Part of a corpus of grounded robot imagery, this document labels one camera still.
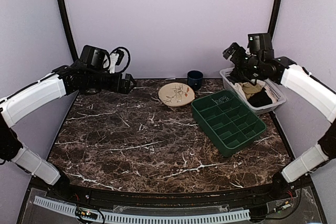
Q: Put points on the beige floral plate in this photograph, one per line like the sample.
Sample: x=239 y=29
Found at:
x=176 y=94

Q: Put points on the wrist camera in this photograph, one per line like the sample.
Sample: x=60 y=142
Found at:
x=234 y=51
x=115 y=60

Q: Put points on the beige garment in basket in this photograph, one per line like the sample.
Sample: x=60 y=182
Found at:
x=247 y=90

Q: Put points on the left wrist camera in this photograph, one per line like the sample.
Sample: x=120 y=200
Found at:
x=115 y=60

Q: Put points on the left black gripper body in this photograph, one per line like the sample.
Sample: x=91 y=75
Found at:
x=114 y=86

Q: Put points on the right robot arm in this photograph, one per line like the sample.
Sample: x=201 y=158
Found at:
x=258 y=62

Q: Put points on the right black frame post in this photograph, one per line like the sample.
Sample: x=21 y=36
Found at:
x=274 y=17

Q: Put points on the left black frame post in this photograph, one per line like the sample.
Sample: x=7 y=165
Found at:
x=67 y=29

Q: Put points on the white plastic laundry basket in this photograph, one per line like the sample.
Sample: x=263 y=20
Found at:
x=280 y=98

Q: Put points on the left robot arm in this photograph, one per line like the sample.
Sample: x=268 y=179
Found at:
x=93 y=72

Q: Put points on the green divided organizer tray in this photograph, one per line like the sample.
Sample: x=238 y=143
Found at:
x=230 y=126

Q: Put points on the black front rail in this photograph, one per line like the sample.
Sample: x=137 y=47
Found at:
x=95 y=194

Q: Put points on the navy striped underwear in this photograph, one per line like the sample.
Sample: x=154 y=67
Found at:
x=221 y=100

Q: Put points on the dark blue mug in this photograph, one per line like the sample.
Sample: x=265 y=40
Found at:
x=194 y=79

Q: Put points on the white slotted cable duct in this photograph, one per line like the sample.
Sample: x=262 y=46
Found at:
x=88 y=215

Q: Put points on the black cloth in basket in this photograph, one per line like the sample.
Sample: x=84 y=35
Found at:
x=262 y=98

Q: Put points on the black garment in basket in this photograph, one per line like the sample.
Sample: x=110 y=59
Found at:
x=236 y=76

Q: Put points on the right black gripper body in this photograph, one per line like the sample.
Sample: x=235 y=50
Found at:
x=249 y=64

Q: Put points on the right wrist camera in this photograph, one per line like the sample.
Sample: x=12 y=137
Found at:
x=234 y=51

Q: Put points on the black frame post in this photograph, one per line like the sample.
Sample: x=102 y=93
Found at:
x=274 y=17
x=67 y=29

